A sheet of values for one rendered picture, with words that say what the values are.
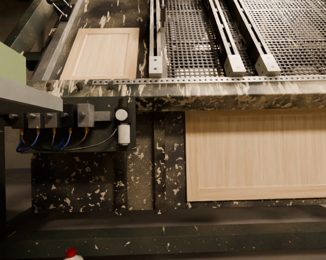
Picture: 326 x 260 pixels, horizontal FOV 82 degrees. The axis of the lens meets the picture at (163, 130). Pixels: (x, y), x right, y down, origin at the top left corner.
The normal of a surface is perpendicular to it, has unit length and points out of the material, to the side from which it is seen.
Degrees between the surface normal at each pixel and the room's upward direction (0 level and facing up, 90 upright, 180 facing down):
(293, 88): 58
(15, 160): 90
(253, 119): 90
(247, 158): 90
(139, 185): 90
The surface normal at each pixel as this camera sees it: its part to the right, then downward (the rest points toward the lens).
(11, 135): 0.06, 0.00
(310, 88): 0.00, -0.54
